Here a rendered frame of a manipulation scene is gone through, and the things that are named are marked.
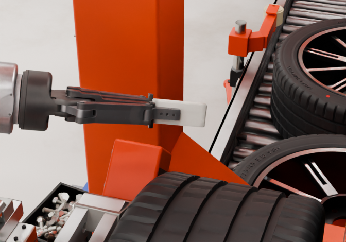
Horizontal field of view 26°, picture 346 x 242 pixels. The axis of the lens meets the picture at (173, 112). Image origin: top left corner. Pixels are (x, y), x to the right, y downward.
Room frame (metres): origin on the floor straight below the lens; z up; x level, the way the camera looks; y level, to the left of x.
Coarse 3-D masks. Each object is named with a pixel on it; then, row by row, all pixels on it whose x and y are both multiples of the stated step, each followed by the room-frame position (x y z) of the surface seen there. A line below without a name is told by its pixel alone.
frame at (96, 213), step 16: (80, 208) 0.74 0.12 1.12; (96, 208) 0.74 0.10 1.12; (112, 208) 0.74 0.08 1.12; (64, 224) 0.71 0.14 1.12; (80, 224) 0.72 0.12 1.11; (96, 224) 0.73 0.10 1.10; (112, 224) 0.71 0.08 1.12; (64, 240) 0.68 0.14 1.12; (80, 240) 0.71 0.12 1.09; (96, 240) 0.68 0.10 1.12
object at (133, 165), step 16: (128, 144) 0.88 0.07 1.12; (144, 144) 0.88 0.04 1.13; (112, 160) 0.87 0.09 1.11; (128, 160) 0.86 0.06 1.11; (144, 160) 0.86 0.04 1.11; (160, 160) 0.86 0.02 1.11; (112, 176) 0.85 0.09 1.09; (128, 176) 0.84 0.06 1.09; (144, 176) 0.84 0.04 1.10; (112, 192) 0.83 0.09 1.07; (128, 192) 0.83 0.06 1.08
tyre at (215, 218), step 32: (160, 192) 0.72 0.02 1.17; (192, 192) 0.73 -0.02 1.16; (224, 192) 0.74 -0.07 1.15; (256, 192) 0.79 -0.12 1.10; (128, 224) 0.65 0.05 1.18; (160, 224) 0.66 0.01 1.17; (192, 224) 0.66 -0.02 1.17; (224, 224) 0.65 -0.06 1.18; (256, 224) 0.65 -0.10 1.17; (288, 224) 0.66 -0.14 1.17; (320, 224) 0.69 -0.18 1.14
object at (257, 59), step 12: (276, 0) 2.86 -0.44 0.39; (288, 0) 2.99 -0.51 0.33; (276, 36) 2.74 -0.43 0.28; (264, 48) 2.45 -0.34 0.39; (252, 60) 2.36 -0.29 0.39; (264, 60) 2.48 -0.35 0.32; (252, 72) 2.28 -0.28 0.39; (240, 84) 2.20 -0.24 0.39; (252, 84) 2.28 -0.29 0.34; (240, 96) 2.12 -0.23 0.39; (252, 96) 2.29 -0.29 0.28; (228, 108) 2.05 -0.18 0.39; (240, 108) 2.05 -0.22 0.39; (228, 120) 1.98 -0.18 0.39; (240, 120) 2.10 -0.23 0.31; (216, 132) 1.92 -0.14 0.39; (228, 132) 1.92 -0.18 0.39; (216, 144) 1.85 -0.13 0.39; (228, 144) 1.93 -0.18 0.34; (216, 156) 1.79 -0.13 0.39; (228, 156) 1.93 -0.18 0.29
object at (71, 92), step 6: (72, 90) 0.78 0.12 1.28; (78, 90) 0.78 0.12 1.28; (72, 96) 0.77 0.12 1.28; (78, 96) 0.77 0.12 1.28; (84, 96) 0.77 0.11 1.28; (90, 96) 0.77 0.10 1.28; (96, 96) 0.78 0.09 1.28; (120, 102) 0.78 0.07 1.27; (126, 102) 0.78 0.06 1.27; (132, 102) 0.78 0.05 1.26; (138, 102) 0.78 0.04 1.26; (144, 102) 0.78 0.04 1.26; (150, 102) 0.78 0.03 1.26; (66, 120) 0.76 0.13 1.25; (72, 120) 0.76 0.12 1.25; (150, 126) 0.77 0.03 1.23
